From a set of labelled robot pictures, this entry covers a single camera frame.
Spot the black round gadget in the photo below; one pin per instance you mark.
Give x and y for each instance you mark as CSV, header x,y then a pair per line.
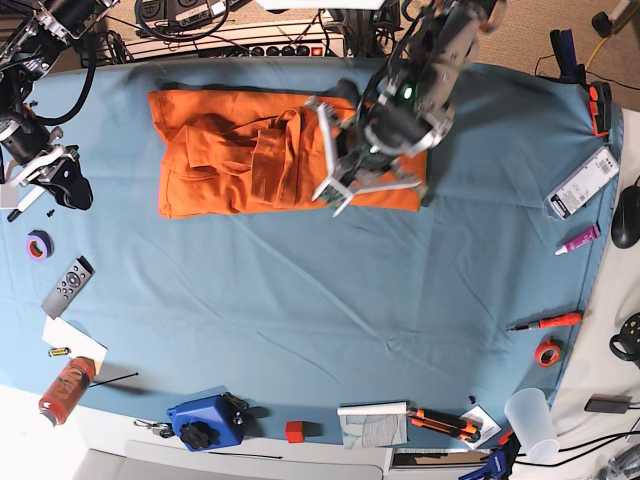
x,y
625,344

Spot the white paper sheet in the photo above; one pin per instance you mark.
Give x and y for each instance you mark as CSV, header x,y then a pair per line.
x,y
60,334

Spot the orange black utility knife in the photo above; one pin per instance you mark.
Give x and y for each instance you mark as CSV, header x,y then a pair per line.
x,y
450,425

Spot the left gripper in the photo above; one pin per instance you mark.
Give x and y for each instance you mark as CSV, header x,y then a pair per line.
x,y
354,167

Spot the black computer mouse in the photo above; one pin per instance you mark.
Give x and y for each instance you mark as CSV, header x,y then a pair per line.
x,y
625,229

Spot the red spray can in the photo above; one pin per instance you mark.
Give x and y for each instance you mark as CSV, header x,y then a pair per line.
x,y
66,390

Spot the black cable tie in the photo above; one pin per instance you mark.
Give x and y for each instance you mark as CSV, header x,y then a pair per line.
x,y
113,380

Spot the small white card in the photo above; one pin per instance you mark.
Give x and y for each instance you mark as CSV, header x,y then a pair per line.
x,y
487,426

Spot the blue clamp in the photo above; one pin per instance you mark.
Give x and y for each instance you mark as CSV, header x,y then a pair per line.
x,y
562,43
498,464

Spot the red cube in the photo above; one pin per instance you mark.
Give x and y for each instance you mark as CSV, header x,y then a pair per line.
x,y
294,432

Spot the white power strip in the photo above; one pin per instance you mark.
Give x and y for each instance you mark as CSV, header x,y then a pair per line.
x,y
294,38

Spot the orange black clamp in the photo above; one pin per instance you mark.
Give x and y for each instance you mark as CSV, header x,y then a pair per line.
x,y
600,106

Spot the blue clamp top right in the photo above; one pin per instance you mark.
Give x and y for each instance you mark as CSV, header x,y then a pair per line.
x,y
562,43

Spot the clear plastic cup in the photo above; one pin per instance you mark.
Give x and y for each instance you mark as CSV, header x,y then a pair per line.
x,y
529,416

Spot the purple tape roll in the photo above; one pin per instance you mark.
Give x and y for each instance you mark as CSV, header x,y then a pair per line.
x,y
39,245

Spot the purple glue tube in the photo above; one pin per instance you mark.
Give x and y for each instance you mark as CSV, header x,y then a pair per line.
x,y
589,235

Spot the red tape roll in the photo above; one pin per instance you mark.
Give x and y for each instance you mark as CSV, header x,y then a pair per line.
x,y
548,353

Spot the white booklet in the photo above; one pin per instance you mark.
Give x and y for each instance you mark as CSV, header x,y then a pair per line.
x,y
374,425

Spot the blue table cloth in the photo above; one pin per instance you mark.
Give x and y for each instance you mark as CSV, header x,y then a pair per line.
x,y
301,312

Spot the black small adapter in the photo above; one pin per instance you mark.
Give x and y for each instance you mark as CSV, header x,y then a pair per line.
x,y
608,404

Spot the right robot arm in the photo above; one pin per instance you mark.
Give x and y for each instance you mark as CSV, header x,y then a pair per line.
x,y
50,27

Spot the blue box with knob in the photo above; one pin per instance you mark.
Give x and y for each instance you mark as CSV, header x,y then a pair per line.
x,y
209,423

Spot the orange t-shirt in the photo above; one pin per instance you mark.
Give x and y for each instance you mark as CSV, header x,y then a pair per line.
x,y
236,152

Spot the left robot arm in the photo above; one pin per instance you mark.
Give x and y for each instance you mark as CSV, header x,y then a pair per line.
x,y
405,108

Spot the red screwdriver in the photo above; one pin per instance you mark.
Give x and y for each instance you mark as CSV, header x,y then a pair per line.
x,y
565,320

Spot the blue clamp bottom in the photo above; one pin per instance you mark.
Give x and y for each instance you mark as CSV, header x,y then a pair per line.
x,y
498,464

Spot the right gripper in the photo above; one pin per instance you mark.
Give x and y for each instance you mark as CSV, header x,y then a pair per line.
x,y
38,159

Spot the black white marker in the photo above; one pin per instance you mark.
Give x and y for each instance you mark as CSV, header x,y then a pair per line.
x,y
25,203

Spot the grey remote control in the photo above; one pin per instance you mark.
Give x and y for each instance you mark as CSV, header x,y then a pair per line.
x,y
68,287

